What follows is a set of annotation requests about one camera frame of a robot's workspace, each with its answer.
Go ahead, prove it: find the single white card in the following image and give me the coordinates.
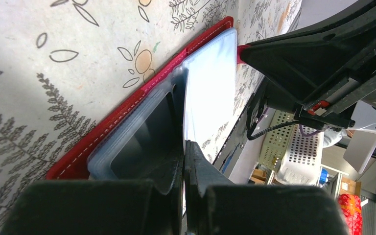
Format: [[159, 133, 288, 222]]
[[182, 28, 237, 144]]

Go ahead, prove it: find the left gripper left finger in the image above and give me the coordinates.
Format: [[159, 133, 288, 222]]
[[1, 143, 183, 235]]

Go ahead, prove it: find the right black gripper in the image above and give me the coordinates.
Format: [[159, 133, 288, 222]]
[[239, 0, 376, 130]]

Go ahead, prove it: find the floral tablecloth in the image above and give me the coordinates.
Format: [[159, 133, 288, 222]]
[[0, 0, 302, 228]]

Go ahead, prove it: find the red card holder wallet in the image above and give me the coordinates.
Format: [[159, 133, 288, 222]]
[[46, 17, 235, 180]]

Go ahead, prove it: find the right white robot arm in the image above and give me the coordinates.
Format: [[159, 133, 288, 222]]
[[239, 0, 376, 134]]

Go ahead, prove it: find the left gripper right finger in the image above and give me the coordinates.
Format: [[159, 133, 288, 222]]
[[185, 141, 349, 235]]

